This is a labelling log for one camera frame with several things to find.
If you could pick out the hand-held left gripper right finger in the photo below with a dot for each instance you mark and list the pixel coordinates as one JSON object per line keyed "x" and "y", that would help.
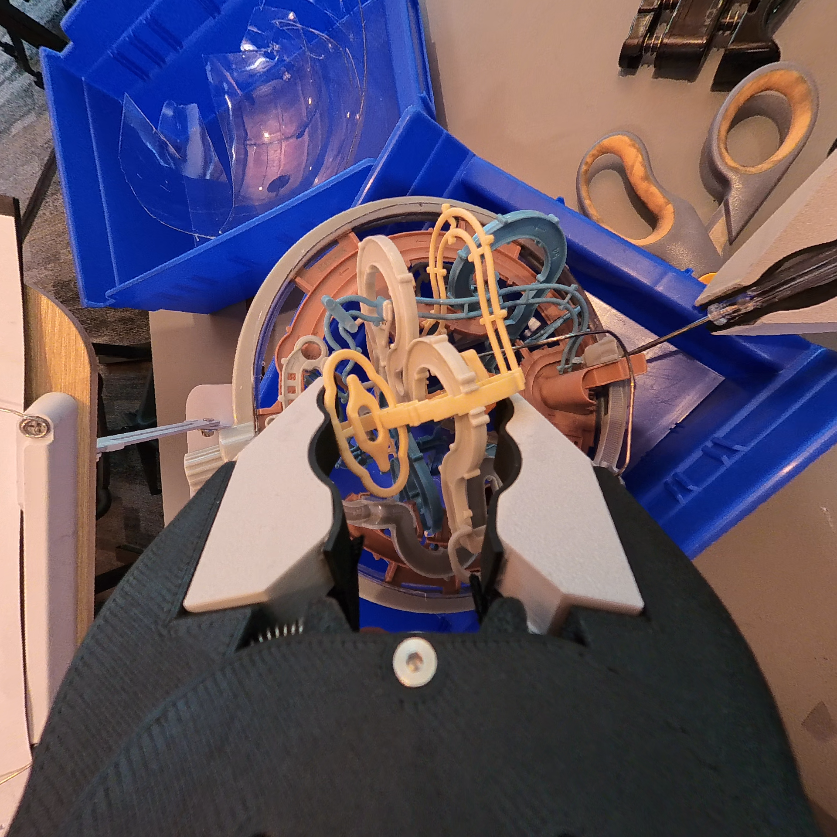
{"x": 562, "y": 523}

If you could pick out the clear plastic dome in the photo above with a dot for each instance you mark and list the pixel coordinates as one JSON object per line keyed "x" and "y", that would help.
{"x": 274, "y": 131}

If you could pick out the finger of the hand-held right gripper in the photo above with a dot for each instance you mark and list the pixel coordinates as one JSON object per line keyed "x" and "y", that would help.
{"x": 798, "y": 320}
{"x": 784, "y": 235}

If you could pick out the printed instruction board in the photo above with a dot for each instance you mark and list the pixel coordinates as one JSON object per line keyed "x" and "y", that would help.
{"x": 13, "y": 458}

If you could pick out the colourful plastic maze ball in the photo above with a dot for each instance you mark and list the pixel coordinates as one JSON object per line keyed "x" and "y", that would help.
{"x": 386, "y": 288}

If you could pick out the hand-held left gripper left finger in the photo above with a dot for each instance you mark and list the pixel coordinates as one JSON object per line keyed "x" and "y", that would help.
{"x": 261, "y": 523}

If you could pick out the blue plastic bin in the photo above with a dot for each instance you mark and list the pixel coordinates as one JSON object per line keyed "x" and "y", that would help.
{"x": 706, "y": 425}
{"x": 85, "y": 163}

